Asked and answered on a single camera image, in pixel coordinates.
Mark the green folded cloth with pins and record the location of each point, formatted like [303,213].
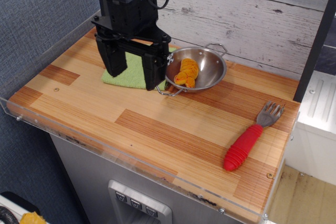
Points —
[132,77]

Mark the silver dispenser panel with buttons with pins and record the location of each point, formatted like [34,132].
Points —
[131,206]

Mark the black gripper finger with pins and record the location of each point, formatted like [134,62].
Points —
[112,56]
[154,67]

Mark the dark right vertical post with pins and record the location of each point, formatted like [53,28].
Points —
[317,45]

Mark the steel two-handled bowl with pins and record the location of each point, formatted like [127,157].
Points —
[212,67]

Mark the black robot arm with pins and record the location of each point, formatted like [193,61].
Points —
[130,26]

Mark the red handled metal fork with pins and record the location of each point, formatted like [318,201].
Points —
[240,149]

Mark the white ribbed cabinet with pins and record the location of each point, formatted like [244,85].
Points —
[311,148]

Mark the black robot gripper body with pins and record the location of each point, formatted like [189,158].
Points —
[132,24]

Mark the orange knitted toy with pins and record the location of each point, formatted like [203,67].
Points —
[188,73]

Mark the yellow object at corner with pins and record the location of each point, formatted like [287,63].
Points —
[32,218]

